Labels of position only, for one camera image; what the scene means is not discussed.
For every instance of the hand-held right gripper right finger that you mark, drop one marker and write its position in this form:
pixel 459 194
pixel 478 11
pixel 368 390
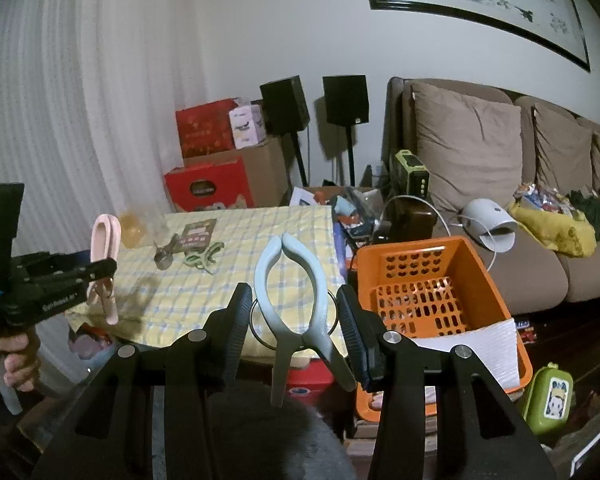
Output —
pixel 352 330

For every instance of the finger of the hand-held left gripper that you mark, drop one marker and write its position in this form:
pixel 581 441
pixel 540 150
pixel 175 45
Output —
pixel 84 257
pixel 102 267

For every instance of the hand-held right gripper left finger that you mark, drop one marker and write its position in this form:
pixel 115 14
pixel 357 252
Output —
pixel 237 325

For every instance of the pink plastic clip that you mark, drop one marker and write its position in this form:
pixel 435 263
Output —
pixel 107 230

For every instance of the light blue plastic clip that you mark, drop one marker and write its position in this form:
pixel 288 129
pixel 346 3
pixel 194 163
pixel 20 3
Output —
pixel 285 320

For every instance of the metal clip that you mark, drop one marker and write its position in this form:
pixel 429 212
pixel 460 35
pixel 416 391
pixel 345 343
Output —
pixel 165 258
pixel 174 245

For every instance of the green plastic clip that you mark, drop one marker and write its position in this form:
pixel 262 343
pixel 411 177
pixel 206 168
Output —
pixel 200 260

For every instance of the brown card packet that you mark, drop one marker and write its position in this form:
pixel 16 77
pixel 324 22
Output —
pixel 197 235

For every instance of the white foam net sheet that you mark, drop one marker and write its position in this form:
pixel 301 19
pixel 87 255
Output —
pixel 480 350

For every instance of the orange plastic basket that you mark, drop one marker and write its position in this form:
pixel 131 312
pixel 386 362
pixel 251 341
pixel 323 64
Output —
pixel 480 270

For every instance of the person's left hand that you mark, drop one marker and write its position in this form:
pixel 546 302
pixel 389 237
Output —
pixel 15 375

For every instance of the orange translucent container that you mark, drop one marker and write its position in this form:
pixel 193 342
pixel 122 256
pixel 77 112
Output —
pixel 132 232

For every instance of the red storage box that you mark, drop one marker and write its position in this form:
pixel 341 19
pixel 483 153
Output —
pixel 305 380

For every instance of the clear plastic container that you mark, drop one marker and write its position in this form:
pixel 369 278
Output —
pixel 159 227

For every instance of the yellow checked tablecloth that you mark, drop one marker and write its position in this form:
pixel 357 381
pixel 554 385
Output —
pixel 230 230

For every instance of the grey fleece trouser leg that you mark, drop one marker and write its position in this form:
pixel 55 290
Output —
pixel 280 440

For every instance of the dark brown wooden box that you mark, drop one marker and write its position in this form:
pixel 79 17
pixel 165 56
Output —
pixel 410 220

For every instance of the white picture box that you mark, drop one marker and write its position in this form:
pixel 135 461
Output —
pixel 302 197

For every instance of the red box with oval label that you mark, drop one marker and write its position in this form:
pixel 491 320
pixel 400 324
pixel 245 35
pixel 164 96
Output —
pixel 215 180

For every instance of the white curtain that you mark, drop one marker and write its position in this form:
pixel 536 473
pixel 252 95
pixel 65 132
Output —
pixel 80 110

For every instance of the brown cardboard box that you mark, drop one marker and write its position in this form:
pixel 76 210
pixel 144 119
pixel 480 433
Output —
pixel 270 170

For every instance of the green black portable radio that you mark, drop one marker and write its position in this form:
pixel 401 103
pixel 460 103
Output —
pixel 410 175

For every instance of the red patterned gift box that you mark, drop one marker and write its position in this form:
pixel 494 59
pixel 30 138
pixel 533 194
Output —
pixel 205 130

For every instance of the blue red snack box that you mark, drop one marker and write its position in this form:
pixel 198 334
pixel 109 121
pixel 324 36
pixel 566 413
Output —
pixel 526 332

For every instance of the white domed lamp device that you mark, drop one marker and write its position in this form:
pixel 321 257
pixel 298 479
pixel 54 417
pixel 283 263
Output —
pixel 485 215

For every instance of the brown sofa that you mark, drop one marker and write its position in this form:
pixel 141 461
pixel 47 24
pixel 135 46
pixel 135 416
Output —
pixel 530 270

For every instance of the small white printed box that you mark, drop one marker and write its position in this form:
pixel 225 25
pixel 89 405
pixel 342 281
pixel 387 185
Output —
pixel 247 127

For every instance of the green lunch box with sticker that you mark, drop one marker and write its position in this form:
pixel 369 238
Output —
pixel 540 410

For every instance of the large beige sofa cushion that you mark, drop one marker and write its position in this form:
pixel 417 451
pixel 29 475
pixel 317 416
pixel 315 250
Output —
pixel 465 150

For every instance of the black speaker on stand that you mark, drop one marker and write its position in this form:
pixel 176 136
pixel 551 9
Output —
pixel 282 105
pixel 345 100

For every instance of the yellow cloth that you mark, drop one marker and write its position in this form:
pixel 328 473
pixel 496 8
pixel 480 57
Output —
pixel 555 232

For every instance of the pile of snack packets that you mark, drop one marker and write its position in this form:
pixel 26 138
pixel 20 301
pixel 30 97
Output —
pixel 540 197

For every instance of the glossy paper bag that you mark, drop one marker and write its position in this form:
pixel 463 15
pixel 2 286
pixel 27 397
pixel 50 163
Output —
pixel 590 435

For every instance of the dark green cloth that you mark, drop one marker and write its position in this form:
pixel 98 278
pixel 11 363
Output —
pixel 590 210

